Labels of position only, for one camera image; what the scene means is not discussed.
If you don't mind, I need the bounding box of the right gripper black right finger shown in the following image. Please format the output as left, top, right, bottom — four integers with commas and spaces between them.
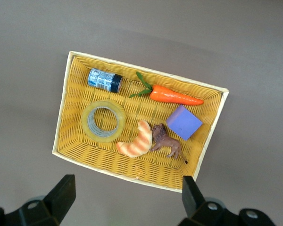
178, 176, 276, 226

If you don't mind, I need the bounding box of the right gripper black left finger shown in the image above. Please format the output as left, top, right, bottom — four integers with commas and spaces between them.
0, 174, 76, 226

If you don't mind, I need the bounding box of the clear packing tape roll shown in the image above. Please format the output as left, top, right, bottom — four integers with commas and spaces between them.
81, 99, 127, 143

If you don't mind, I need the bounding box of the brown toy lion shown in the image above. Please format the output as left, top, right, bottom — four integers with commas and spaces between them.
149, 123, 189, 165

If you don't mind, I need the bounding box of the toy croissant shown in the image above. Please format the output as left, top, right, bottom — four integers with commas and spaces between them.
116, 120, 153, 158

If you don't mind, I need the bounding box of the purple foam block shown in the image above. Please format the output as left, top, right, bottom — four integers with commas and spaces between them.
166, 105, 203, 141

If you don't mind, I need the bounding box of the yellow woven basket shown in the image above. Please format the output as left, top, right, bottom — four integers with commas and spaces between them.
52, 50, 230, 194

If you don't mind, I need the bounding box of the orange toy carrot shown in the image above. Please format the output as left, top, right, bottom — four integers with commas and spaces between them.
129, 71, 204, 106

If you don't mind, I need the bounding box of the small jar black lid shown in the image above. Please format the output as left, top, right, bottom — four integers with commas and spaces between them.
87, 67, 123, 93

